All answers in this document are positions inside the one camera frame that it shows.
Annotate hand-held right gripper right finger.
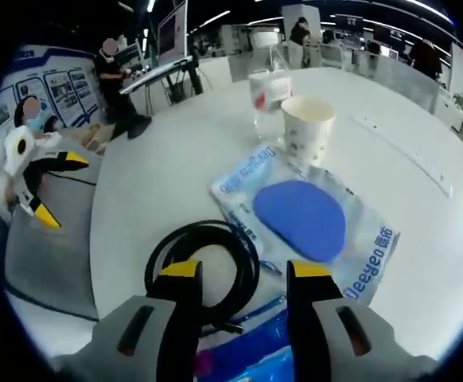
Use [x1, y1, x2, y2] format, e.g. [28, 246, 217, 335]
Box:
[286, 259, 439, 382]

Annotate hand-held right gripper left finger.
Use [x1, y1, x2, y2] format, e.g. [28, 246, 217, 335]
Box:
[52, 258, 204, 382]

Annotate blue tissue pack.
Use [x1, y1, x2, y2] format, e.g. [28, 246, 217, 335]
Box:
[193, 306, 296, 382]

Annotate clear bag with blue pad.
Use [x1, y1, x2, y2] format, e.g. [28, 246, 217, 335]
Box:
[209, 142, 402, 307]

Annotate white paper cup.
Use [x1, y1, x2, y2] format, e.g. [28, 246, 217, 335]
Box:
[281, 95, 336, 166]

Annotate clear water bottle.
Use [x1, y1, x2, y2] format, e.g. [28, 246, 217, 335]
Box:
[247, 44, 294, 146]

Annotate tilted monitor stand desk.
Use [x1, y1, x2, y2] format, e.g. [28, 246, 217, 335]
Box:
[118, 55, 204, 116]

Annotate white table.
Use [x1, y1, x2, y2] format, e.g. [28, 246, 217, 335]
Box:
[88, 66, 463, 382]

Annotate computer monitor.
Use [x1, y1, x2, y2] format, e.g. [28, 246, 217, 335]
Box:
[156, 0, 189, 64]

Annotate long white strip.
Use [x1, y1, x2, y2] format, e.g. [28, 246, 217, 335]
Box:
[348, 114, 453, 199]

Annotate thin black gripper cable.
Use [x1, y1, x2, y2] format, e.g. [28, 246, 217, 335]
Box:
[44, 173, 98, 187]

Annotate blue white wall display board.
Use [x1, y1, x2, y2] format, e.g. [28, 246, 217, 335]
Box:
[0, 45, 102, 131]

